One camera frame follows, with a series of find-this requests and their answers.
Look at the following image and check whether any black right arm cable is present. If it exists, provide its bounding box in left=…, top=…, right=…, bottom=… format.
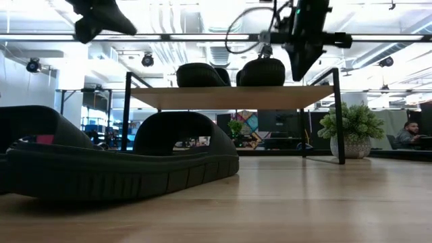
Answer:
left=224, top=0, right=293, bottom=55

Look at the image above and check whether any wooden shelf with metal legs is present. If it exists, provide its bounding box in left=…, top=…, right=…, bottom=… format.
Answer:
left=120, top=67, right=346, bottom=165

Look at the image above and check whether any tall leafy background plant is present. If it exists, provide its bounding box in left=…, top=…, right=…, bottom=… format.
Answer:
left=227, top=119, right=244, bottom=140

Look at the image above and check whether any black monitor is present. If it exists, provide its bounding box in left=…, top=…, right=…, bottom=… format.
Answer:
left=258, top=109, right=301, bottom=133

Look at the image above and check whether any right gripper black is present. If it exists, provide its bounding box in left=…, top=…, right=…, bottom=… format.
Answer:
left=259, top=30, right=354, bottom=82

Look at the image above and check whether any black aluminium table frame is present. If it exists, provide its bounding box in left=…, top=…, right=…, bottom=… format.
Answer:
left=236, top=148, right=432, bottom=162

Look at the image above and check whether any black metal rack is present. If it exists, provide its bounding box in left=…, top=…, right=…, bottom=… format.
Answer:
left=59, top=88, right=113, bottom=136

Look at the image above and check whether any colourful wall mural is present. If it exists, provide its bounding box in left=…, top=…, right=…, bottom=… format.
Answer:
left=232, top=110, right=260, bottom=149

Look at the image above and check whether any black rubber slide sandal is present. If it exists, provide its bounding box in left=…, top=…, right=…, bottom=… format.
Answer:
left=175, top=62, right=232, bottom=88
left=235, top=57, right=286, bottom=87
left=0, top=105, right=95, bottom=195
left=6, top=111, right=240, bottom=203

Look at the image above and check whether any long ceiling strip light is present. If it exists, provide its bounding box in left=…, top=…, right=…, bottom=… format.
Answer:
left=0, top=32, right=432, bottom=43

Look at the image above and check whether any person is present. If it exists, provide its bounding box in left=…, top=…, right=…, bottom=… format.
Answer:
left=393, top=121, right=423, bottom=150

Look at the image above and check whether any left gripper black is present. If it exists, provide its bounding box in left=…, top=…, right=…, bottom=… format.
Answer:
left=65, top=0, right=138, bottom=45

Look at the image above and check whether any small green potted plant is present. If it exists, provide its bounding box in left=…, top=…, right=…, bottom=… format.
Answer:
left=317, top=102, right=385, bottom=160

